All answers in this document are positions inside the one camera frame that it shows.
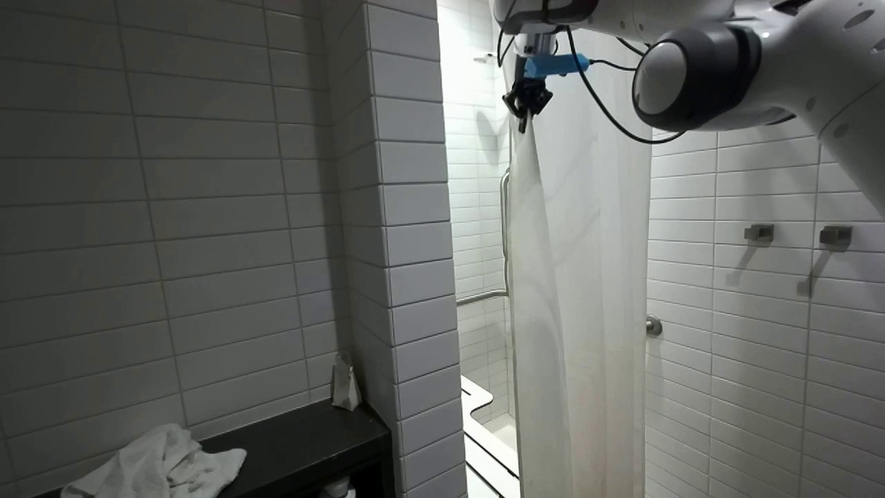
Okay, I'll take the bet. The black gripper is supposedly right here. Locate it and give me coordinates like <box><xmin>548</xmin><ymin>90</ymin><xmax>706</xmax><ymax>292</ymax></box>
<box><xmin>500</xmin><ymin>78</ymin><xmax>555</xmax><ymax>134</ymax></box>

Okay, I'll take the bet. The white dotted shower curtain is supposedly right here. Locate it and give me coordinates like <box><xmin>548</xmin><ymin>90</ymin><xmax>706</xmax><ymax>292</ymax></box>
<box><xmin>497</xmin><ymin>53</ymin><xmax>659</xmax><ymax>498</ymax></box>

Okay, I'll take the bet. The horizontal metal grab bar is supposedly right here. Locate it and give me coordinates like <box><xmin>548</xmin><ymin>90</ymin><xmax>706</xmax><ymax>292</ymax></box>
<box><xmin>457</xmin><ymin>291</ymin><xmax>511</xmax><ymax>309</ymax></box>

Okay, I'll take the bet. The white slotted shower seat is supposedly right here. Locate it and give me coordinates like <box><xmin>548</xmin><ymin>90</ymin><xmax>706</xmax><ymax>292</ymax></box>
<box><xmin>459</xmin><ymin>370</ymin><xmax>522</xmax><ymax>498</ymax></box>

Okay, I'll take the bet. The black shelf unit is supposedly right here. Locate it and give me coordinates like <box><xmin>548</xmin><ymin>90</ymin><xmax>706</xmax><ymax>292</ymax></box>
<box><xmin>26</xmin><ymin>396</ymin><xmax>398</xmax><ymax>498</ymax></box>

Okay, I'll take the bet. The white crumpled towel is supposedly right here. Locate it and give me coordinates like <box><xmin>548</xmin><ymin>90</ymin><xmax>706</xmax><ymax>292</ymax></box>
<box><xmin>58</xmin><ymin>418</ymin><xmax>253</xmax><ymax>498</ymax></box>

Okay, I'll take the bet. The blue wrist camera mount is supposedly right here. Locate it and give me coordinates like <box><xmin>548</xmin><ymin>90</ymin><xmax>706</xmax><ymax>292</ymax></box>
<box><xmin>517</xmin><ymin>50</ymin><xmax>594</xmax><ymax>86</ymax></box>

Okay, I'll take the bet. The black camera cable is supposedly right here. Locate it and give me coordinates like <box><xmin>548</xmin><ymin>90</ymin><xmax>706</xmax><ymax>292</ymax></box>
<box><xmin>562</xmin><ymin>24</ymin><xmax>690</xmax><ymax>147</ymax></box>

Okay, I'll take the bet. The metal wall hook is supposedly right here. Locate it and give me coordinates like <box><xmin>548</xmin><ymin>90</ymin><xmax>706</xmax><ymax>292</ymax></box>
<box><xmin>815</xmin><ymin>224</ymin><xmax>858</xmax><ymax>256</ymax></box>
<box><xmin>742</xmin><ymin>220</ymin><xmax>777</xmax><ymax>249</ymax></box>

